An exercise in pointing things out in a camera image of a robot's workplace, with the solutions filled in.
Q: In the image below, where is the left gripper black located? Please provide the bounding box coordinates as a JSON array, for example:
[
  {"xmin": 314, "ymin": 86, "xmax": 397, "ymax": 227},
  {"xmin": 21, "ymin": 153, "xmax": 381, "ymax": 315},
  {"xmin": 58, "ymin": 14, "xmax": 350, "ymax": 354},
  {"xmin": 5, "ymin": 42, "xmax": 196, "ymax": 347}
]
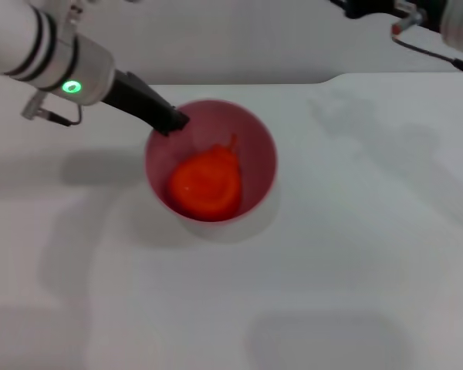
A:
[{"xmin": 101, "ymin": 69, "xmax": 191, "ymax": 137}]

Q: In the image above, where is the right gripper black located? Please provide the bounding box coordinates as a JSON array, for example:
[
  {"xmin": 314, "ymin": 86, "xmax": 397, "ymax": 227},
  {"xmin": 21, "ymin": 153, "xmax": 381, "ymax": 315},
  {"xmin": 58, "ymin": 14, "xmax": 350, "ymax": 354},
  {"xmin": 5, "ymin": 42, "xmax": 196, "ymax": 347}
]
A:
[{"xmin": 329, "ymin": 0, "xmax": 424, "ymax": 20}]

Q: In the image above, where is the orange toy fruit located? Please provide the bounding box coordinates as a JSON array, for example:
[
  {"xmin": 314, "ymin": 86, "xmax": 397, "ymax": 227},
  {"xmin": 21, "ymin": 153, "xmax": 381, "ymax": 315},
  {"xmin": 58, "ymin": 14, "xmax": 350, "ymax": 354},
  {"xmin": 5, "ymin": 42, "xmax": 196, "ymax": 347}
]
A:
[{"xmin": 167, "ymin": 133, "xmax": 244, "ymax": 218}]

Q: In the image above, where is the pink plastic bowl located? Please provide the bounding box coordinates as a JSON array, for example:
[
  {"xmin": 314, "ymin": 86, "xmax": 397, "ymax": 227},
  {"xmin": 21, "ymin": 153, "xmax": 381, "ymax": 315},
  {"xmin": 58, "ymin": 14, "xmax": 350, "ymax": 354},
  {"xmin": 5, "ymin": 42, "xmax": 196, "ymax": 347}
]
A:
[{"xmin": 144, "ymin": 99, "xmax": 279, "ymax": 224}]

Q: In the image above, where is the right wrist grey cable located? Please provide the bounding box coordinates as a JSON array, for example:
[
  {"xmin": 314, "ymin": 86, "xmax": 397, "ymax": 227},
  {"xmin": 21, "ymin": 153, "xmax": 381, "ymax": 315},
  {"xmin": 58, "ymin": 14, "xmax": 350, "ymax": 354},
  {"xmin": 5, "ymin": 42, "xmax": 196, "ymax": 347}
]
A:
[{"xmin": 390, "ymin": 10, "xmax": 463, "ymax": 80}]

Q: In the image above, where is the wrist grey cable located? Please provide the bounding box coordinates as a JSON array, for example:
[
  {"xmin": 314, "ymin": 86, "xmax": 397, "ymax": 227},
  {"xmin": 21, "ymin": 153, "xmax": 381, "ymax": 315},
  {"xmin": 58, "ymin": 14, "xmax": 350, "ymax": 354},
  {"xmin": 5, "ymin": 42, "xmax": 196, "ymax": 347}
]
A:
[
  {"xmin": 390, "ymin": 10, "xmax": 463, "ymax": 80},
  {"xmin": 20, "ymin": 91, "xmax": 84, "ymax": 128}
]

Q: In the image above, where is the left wrist grey cable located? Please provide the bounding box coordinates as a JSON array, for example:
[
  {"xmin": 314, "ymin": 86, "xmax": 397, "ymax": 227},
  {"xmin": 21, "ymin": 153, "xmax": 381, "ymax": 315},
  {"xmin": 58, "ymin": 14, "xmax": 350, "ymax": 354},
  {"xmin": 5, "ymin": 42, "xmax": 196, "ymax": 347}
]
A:
[{"xmin": 20, "ymin": 91, "xmax": 84, "ymax": 128}]

